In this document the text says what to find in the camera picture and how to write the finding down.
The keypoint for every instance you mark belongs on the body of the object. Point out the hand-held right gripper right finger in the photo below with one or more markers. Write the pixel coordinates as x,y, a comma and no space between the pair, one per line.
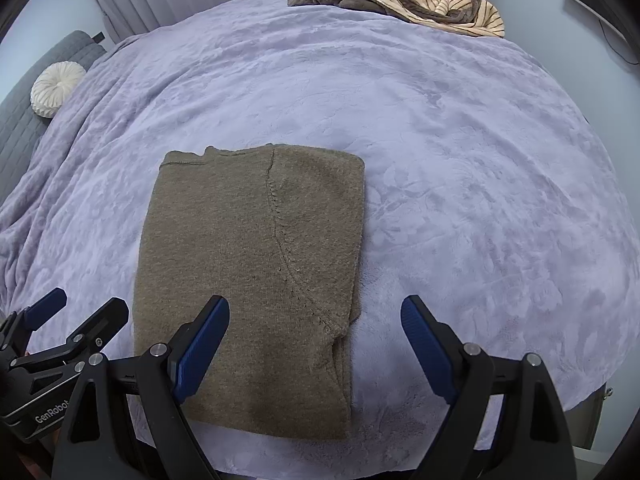
427,350

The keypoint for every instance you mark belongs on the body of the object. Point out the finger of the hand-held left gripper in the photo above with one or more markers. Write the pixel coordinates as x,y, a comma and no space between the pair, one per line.
45,305
105,317

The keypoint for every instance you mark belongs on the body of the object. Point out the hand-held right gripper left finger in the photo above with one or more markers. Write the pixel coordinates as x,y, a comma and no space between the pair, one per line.
202,350

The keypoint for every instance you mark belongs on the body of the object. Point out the olive brown knit sweater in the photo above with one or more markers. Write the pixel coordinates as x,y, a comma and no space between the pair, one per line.
225,240

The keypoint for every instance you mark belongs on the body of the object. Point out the grey bedside cabinet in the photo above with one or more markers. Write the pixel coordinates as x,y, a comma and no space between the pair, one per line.
587,420

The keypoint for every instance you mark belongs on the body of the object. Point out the grey quilted headboard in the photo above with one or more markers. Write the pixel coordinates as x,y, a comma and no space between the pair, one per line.
25,120

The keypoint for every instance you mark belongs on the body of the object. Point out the lavender fleece blanket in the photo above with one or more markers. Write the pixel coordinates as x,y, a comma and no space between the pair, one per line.
450,160

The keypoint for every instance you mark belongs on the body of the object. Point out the round white pleated cushion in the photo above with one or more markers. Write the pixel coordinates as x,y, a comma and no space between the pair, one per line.
55,87

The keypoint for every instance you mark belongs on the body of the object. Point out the brown striped fleece garment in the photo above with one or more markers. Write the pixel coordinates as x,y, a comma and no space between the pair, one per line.
440,5

